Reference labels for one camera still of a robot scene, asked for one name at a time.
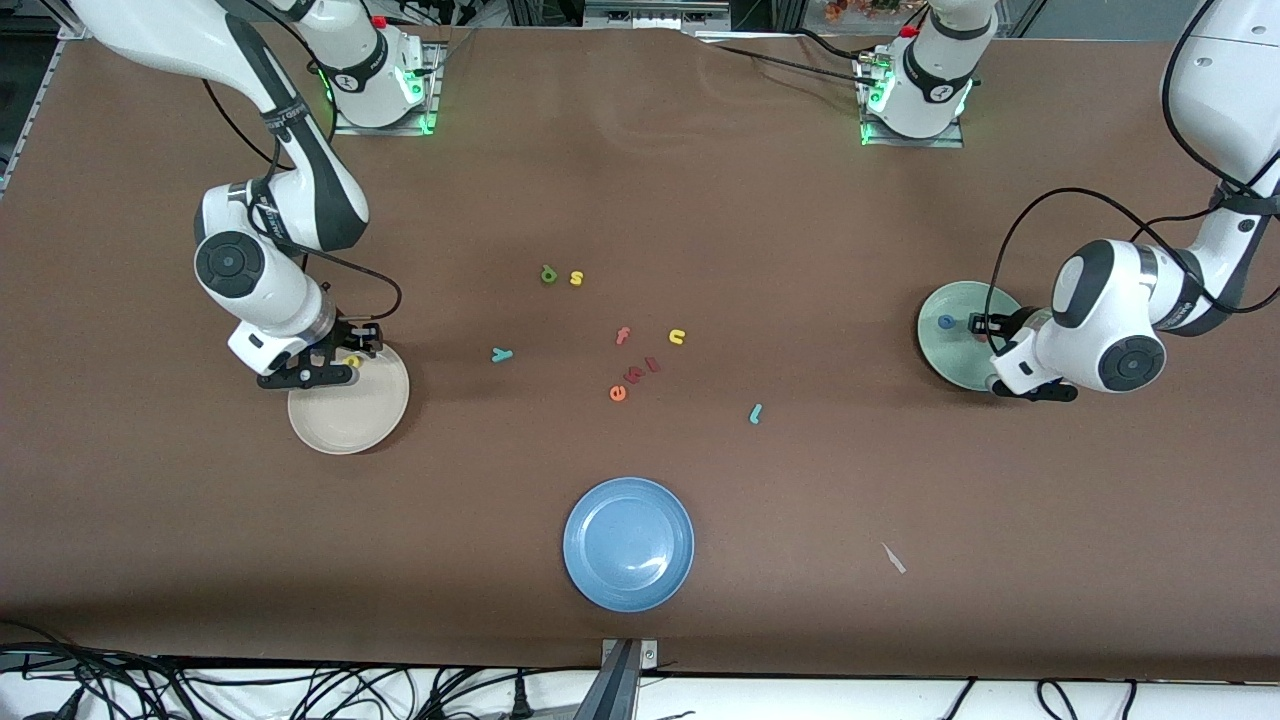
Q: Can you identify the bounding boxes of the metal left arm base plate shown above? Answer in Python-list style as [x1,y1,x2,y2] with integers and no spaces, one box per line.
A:
[858,55,966,149]

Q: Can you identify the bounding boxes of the brown table cover sheet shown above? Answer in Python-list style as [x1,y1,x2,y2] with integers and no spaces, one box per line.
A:
[0,15,1280,686]

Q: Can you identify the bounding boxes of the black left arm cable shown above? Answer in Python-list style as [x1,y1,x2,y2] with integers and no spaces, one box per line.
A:
[983,0,1280,336]

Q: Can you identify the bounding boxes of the black base cable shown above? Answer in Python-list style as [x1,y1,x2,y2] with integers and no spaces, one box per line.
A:
[697,28,891,89]

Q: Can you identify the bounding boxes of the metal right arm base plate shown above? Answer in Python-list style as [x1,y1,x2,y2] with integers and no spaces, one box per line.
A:
[332,40,446,136]

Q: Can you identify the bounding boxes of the dark grey metal post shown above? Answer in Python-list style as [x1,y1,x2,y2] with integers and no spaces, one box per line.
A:
[572,640,641,720]

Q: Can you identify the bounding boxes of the beige brown plate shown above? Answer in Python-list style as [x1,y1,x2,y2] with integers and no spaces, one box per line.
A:
[287,337,411,456]

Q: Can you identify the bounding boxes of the grey metal box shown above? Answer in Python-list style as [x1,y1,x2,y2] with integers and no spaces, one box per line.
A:
[583,0,733,31]

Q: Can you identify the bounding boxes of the blue plate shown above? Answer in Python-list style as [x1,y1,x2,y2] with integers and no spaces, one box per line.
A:
[562,477,696,613]

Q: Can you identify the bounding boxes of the tangled black cables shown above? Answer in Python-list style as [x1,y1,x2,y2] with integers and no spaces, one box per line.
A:
[0,620,601,720]

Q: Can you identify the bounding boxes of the green plate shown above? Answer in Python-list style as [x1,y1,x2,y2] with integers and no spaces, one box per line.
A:
[917,280,1026,392]

